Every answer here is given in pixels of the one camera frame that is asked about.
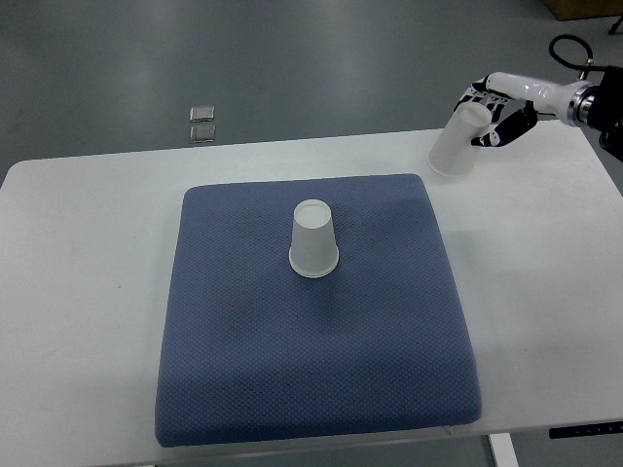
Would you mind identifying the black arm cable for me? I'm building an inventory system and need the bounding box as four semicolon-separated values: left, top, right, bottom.
548;34;607;82

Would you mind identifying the metal floor plate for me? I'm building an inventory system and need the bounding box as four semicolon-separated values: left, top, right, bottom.
190;124;216;144
189;105;215;123

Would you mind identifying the white paper cup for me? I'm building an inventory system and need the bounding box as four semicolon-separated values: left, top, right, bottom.
426;102;492;178
288;199;340;279

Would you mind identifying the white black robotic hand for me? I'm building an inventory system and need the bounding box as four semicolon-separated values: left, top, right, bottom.
458;72;597;148

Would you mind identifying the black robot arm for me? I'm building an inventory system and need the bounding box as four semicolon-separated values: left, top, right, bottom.
587;66;622;162

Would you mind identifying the black tripod leg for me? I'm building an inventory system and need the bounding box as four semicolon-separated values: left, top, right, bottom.
608;17;623;35

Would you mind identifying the brown cardboard box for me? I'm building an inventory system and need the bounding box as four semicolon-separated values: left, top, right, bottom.
544;0;622;20

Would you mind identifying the black table control panel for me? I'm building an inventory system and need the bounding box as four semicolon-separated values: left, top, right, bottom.
548;420;623;440

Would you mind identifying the lower metal floor plate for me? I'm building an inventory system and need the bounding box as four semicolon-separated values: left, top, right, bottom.
190;124;216;144

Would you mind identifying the upper metal floor plate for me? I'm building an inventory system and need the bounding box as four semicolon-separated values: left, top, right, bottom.
189;105;215;123

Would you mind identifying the white table leg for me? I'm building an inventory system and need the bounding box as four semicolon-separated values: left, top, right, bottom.
488;433;519;467

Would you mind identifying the blue textured cushion mat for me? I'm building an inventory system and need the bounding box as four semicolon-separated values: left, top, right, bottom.
155;174;482;448

